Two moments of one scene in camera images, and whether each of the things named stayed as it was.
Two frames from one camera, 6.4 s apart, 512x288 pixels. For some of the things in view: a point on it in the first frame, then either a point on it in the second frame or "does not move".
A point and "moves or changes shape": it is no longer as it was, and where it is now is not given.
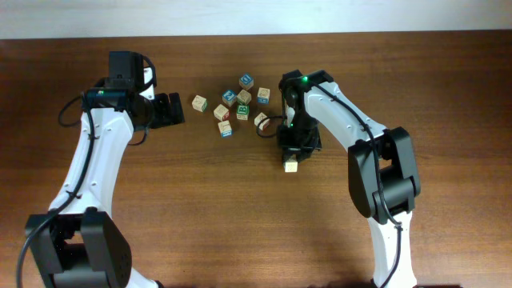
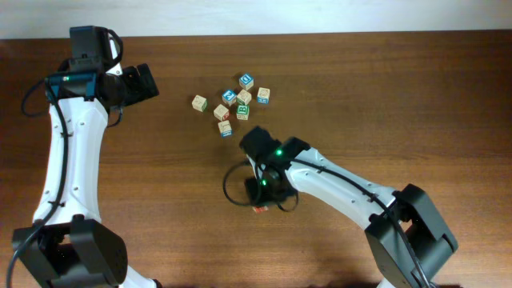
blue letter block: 229,97 does not move
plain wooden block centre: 243,97 does not move
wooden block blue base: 263,96 does not move
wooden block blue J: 225,129 does not move
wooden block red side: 222,113 does not move
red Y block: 291,166 moves or changes shape
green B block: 242,112 does not move
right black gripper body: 300,136 to 264,194
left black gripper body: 159,113 to 134,90
